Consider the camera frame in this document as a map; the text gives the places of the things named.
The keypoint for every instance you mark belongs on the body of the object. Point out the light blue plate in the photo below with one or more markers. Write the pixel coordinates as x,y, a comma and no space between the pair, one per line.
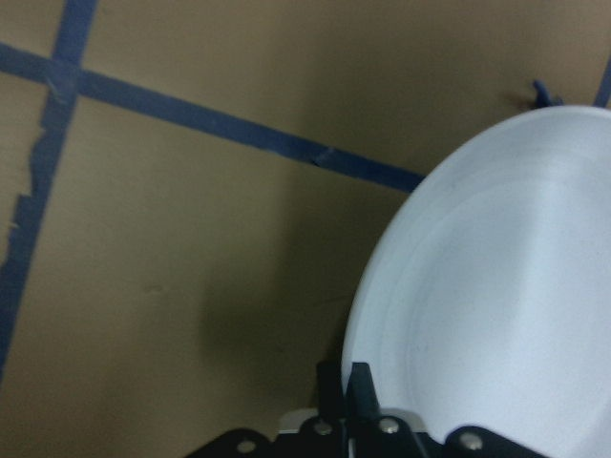
487,300

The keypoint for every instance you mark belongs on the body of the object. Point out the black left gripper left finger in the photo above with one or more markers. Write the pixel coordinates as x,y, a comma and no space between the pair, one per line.
331,400

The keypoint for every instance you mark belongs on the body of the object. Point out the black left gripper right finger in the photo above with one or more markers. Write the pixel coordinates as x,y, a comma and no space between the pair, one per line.
362,401

